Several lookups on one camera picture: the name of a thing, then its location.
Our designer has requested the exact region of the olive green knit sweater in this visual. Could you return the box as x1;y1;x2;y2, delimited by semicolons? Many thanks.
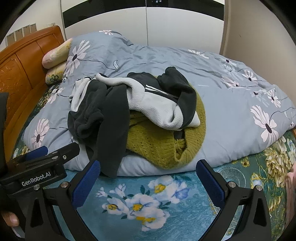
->
125;83;207;170

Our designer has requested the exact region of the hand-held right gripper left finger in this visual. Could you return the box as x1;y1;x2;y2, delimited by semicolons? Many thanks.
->
24;160;101;241

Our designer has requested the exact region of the brown wooden headboard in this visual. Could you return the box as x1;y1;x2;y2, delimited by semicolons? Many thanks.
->
0;25;66;163

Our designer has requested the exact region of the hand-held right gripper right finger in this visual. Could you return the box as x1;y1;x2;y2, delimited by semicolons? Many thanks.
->
196;159;272;241

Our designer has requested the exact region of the white wardrobe with black band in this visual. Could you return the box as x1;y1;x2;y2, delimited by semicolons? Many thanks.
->
60;0;232;56

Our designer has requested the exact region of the yellow green floral pillow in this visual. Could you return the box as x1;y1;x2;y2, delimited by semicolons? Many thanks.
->
46;62;68;85

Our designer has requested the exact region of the grey floral duvet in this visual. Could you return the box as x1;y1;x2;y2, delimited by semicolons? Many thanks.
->
23;30;296;178

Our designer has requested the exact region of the pink yellow floral pillow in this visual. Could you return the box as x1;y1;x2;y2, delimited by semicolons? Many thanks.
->
42;38;73;69

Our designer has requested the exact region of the dark grey white fleece jacket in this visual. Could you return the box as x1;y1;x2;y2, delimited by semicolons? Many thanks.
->
68;66;201;178

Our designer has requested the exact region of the teal floral bed sheet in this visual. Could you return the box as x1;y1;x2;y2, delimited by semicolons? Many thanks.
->
9;83;296;241

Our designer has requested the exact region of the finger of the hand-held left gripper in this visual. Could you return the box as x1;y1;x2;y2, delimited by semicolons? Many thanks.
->
8;142;80;173
24;146;48;161

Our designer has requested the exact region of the person's left hand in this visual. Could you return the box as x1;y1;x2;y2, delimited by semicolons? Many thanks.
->
0;210;20;228

